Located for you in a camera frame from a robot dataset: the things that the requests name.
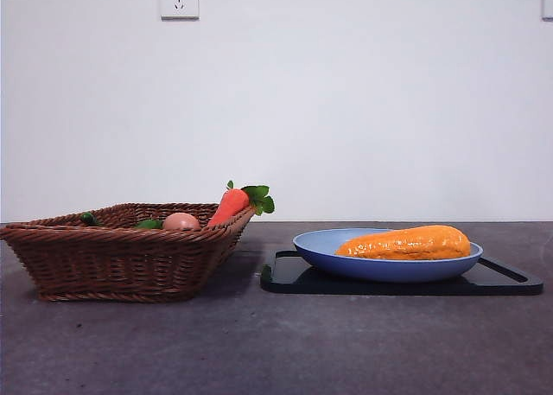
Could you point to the orange carrot with green leaves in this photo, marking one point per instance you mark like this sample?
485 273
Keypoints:
229 205

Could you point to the black rectangular tray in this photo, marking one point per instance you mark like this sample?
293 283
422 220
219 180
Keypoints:
285 282

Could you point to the brown egg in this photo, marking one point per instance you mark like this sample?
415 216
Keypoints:
181 221

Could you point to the brown woven wicker basket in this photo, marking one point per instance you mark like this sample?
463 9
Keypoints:
121 261

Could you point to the blue round plate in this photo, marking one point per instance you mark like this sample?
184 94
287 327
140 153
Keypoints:
389 269

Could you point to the dark green vegetable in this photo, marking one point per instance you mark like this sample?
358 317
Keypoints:
88 218
149 224

